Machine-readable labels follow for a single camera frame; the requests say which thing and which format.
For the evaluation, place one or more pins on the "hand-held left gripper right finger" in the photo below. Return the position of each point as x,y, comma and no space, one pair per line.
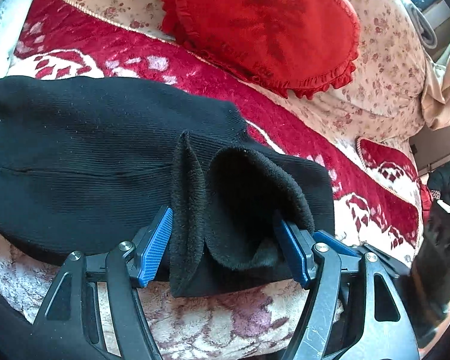
293,251

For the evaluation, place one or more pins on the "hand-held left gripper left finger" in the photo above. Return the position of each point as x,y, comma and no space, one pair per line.
155,247

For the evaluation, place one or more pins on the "black knit pants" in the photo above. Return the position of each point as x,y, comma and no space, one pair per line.
97,165

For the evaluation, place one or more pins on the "red and white patterned blanket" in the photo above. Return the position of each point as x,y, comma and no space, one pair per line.
247,120

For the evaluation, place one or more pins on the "beige cloth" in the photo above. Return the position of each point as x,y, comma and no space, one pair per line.
444,86

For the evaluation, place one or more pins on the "red heart-shaped frilled pillow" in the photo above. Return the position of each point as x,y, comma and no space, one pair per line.
262,26

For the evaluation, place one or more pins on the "grey folded cloth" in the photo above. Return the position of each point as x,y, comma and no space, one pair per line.
420,18

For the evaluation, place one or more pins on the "grey white patterned cloth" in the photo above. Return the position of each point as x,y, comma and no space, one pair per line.
3,18

